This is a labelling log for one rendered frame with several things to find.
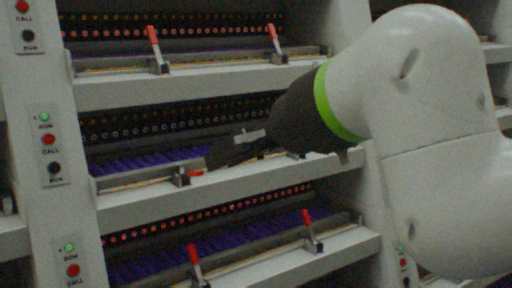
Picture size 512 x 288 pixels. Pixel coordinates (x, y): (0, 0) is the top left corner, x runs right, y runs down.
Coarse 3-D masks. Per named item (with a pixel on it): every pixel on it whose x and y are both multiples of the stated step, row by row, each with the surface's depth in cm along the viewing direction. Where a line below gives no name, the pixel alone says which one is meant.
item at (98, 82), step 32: (64, 32) 92; (96, 32) 95; (128, 32) 99; (160, 32) 103; (192, 32) 107; (224, 32) 112; (256, 32) 117; (96, 64) 85; (128, 64) 88; (160, 64) 84; (192, 64) 94; (224, 64) 97; (256, 64) 101; (288, 64) 101; (320, 64) 105; (96, 96) 78; (128, 96) 81; (160, 96) 85; (192, 96) 89
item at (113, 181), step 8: (280, 152) 103; (184, 160) 91; (192, 160) 91; (200, 160) 92; (144, 168) 87; (152, 168) 87; (160, 168) 87; (168, 168) 88; (192, 168) 91; (200, 168) 91; (104, 176) 83; (112, 176) 83; (120, 176) 83; (128, 176) 84; (136, 176) 85; (144, 176) 86; (152, 176) 86; (160, 176) 87; (104, 184) 82; (112, 184) 82; (120, 184) 83; (128, 184) 84; (144, 184) 84
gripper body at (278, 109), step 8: (280, 104) 55; (272, 112) 56; (280, 112) 55; (272, 120) 56; (280, 120) 54; (256, 128) 58; (264, 128) 57; (272, 128) 56; (280, 128) 55; (288, 128) 54; (264, 136) 57; (272, 136) 56; (280, 136) 55; (288, 136) 54; (264, 144) 60; (280, 144) 56; (288, 144) 55; (296, 144) 55; (296, 152) 56; (304, 152) 56
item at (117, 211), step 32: (224, 128) 109; (288, 160) 100; (320, 160) 103; (352, 160) 109; (96, 192) 80; (128, 192) 83; (160, 192) 83; (192, 192) 86; (224, 192) 90; (256, 192) 94; (128, 224) 80
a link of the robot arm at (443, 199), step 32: (384, 160) 42; (416, 160) 39; (448, 160) 38; (480, 160) 38; (416, 192) 39; (448, 192) 38; (480, 192) 37; (416, 224) 39; (448, 224) 37; (480, 224) 37; (416, 256) 40; (448, 256) 38; (480, 256) 37
